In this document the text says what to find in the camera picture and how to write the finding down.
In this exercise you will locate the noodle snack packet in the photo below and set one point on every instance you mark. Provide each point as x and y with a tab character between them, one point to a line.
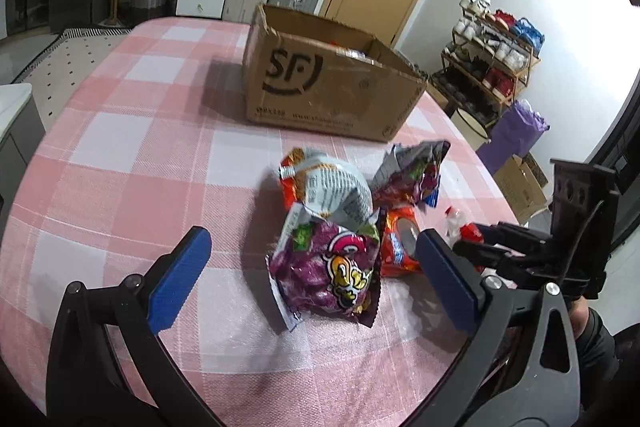
325	187

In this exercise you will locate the purple bag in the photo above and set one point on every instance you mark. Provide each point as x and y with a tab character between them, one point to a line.
515	137

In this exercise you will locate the shoe rack with shoes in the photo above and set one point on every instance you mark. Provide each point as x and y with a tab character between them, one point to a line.
495	52

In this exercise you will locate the red chocolate pie packet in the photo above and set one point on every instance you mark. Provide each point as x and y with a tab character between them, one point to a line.
395	252

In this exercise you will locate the red white snack packet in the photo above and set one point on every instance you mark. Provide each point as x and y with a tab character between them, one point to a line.
462	229

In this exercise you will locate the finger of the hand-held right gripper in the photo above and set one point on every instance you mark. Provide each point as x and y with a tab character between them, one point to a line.
500	263
515	237

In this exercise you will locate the small purple snack packet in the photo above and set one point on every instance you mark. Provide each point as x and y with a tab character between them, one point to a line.
415	177

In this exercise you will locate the printed cardboard box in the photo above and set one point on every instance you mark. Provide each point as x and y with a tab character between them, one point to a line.
522	189

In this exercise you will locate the cream trash bin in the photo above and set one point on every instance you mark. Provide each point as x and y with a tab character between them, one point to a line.
470	127

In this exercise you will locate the large purple snack packet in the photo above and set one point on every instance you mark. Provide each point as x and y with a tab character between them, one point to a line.
325	272

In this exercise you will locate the person's right forearm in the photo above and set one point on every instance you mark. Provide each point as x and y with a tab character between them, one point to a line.
605	357

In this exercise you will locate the black white patterned rug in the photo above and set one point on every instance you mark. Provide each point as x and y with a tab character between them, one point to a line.
65	57

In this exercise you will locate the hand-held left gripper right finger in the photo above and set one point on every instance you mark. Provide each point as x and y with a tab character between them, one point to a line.
445	277

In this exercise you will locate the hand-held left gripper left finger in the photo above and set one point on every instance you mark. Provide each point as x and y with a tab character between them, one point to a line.
180	277

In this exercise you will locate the brown cardboard box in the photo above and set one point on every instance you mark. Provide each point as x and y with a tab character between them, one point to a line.
325	87

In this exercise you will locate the white grey side cabinet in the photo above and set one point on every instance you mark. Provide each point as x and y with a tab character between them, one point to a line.
15	132

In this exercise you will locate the pink checked tablecloth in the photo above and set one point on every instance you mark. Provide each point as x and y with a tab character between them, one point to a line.
150	157

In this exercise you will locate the wooden shoe rack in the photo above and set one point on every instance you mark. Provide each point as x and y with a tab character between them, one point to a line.
530	67

